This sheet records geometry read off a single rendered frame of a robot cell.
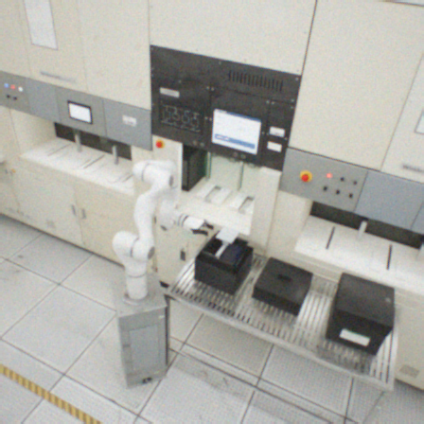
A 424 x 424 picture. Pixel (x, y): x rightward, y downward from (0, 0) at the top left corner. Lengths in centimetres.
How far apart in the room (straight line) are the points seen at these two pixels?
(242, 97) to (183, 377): 189
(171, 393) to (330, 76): 216
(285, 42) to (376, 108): 54
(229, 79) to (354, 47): 65
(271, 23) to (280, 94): 34
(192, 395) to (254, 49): 216
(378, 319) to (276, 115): 116
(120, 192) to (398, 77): 200
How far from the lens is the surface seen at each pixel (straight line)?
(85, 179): 319
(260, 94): 214
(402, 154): 211
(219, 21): 215
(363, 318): 211
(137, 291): 225
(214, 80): 223
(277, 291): 228
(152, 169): 197
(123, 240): 206
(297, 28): 202
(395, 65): 199
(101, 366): 299
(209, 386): 288
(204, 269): 230
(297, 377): 302
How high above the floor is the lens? 251
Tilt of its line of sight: 36 degrees down
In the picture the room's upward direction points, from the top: 5 degrees clockwise
